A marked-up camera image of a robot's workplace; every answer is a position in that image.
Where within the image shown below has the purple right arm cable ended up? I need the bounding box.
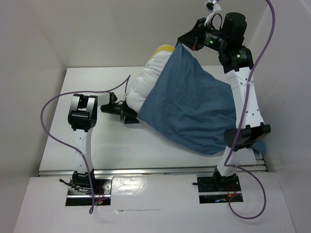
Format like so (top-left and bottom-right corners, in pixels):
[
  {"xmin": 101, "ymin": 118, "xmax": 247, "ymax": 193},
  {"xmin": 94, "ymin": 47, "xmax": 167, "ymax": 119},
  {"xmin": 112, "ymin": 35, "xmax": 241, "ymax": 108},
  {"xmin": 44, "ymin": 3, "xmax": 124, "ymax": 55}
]
[{"xmin": 213, "ymin": 0, "xmax": 276, "ymax": 219}]

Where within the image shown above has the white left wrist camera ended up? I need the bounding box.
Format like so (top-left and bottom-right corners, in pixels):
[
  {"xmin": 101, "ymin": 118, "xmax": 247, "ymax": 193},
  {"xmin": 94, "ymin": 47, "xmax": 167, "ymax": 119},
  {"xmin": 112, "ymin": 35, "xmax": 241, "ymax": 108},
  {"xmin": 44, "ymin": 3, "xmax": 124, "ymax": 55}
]
[{"xmin": 123, "ymin": 93, "xmax": 128, "ymax": 102}]

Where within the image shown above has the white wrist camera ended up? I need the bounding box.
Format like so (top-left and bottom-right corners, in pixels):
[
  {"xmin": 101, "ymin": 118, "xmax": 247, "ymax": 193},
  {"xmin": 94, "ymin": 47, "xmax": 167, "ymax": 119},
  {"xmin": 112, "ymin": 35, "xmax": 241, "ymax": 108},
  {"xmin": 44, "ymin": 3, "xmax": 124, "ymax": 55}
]
[
  {"xmin": 204, "ymin": 0, "xmax": 222, "ymax": 26},
  {"xmin": 123, "ymin": 93, "xmax": 128, "ymax": 102}
]

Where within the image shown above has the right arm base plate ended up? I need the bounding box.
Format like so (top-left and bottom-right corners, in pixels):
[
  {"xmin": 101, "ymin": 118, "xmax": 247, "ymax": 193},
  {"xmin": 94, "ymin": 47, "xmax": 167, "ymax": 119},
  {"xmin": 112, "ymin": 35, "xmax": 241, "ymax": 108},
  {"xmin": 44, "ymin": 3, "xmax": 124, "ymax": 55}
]
[{"xmin": 192, "ymin": 176, "xmax": 243, "ymax": 204}]

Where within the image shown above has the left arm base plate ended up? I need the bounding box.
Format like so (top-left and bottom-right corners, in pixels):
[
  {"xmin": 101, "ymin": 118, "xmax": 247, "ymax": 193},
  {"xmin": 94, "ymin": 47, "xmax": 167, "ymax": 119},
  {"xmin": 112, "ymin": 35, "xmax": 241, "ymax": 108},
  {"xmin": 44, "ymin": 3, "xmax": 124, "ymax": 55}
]
[{"xmin": 66, "ymin": 178, "xmax": 112, "ymax": 206}]

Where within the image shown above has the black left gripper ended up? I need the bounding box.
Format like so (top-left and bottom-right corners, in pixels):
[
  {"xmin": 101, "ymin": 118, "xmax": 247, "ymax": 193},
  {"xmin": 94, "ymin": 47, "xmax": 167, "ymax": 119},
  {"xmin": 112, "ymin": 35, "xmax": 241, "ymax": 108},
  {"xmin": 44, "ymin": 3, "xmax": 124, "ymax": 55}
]
[{"xmin": 101, "ymin": 98, "xmax": 139, "ymax": 124}]

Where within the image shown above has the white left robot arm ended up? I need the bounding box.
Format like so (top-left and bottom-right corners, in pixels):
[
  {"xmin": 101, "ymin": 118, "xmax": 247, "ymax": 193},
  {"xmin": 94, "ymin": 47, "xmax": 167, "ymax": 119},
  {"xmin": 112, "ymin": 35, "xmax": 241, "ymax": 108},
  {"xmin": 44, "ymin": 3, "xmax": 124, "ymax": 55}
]
[{"xmin": 68, "ymin": 92, "xmax": 139, "ymax": 194}]

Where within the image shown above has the blue fabric pillowcase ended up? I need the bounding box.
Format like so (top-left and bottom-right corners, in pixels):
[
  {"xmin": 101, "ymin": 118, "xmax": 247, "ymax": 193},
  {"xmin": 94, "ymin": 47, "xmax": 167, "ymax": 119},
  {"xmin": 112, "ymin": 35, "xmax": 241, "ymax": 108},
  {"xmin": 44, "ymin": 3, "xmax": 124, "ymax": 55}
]
[{"xmin": 137, "ymin": 43, "xmax": 267, "ymax": 156}]

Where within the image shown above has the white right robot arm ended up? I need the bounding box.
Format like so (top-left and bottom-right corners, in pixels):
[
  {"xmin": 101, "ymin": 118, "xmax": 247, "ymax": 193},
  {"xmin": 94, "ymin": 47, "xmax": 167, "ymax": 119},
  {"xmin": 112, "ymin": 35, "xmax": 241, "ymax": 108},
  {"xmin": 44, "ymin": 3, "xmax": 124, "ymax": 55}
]
[{"xmin": 177, "ymin": 12, "xmax": 271, "ymax": 191}]

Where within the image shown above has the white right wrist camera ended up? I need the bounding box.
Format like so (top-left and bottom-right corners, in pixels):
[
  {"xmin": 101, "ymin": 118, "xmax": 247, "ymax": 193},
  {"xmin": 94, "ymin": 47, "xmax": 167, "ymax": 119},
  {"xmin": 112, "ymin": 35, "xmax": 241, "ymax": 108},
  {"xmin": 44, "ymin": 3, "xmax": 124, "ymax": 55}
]
[{"xmin": 204, "ymin": 0, "xmax": 222, "ymax": 26}]

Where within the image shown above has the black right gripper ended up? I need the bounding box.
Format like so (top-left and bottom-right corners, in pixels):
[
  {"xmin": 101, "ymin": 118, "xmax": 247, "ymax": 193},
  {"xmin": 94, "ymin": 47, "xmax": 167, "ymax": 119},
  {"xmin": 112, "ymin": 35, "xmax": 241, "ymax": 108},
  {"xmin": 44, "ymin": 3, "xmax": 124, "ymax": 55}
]
[{"xmin": 178, "ymin": 17, "xmax": 228, "ymax": 51}]

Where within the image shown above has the aluminium table edge rail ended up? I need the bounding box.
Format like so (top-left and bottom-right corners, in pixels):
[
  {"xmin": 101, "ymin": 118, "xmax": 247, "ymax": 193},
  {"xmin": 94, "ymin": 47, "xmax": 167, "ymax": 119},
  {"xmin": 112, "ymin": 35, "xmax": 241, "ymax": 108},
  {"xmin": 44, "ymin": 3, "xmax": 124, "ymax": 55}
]
[{"xmin": 38, "ymin": 164, "xmax": 267, "ymax": 177}]

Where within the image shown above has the cream quilted pillow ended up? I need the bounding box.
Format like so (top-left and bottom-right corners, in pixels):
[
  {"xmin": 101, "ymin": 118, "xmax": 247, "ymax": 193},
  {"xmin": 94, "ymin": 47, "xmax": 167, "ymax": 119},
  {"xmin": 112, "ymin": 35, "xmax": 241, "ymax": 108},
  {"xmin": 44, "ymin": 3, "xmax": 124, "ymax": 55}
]
[{"xmin": 125, "ymin": 45, "xmax": 175, "ymax": 114}]

